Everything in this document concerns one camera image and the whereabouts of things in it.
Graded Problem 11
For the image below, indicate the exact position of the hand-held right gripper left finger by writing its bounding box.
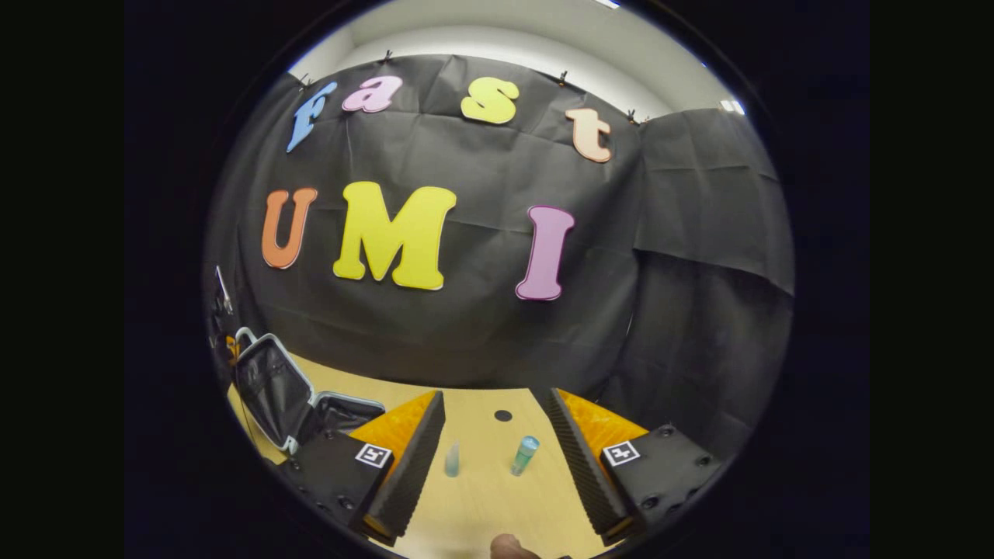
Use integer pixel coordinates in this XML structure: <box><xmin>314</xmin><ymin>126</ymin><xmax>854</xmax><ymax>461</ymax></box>
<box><xmin>278</xmin><ymin>390</ymin><xmax>447</xmax><ymax>547</ymax></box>

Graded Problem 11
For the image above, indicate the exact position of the light blue suitcase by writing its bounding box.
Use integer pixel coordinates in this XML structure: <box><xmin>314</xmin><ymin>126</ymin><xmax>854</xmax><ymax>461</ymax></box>
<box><xmin>233</xmin><ymin>326</ymin><xmax>387</xmax><ymax>457</ymax></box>

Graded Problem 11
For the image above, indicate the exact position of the black backdrop cloth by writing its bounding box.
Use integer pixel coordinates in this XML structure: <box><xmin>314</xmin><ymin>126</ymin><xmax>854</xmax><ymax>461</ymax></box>
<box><xmin>203</xmin><ymin>53</ymin><xmax>795</xmax><ymax>467</ymax></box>

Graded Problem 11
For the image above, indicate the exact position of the teal capped tube bottle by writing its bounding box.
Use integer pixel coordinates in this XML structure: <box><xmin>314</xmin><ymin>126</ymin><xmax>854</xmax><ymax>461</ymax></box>
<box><xmin>510</xmin><ymin>436</ymin><xmax>540</xmax><ymax>477</ymax></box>

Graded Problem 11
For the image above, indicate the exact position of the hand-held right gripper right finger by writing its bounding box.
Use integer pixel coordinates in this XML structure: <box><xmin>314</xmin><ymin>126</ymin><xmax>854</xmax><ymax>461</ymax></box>
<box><xmin>548</xmin><ymin>388</ymin><xmax>723</xmax><ymax>547</ymax></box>

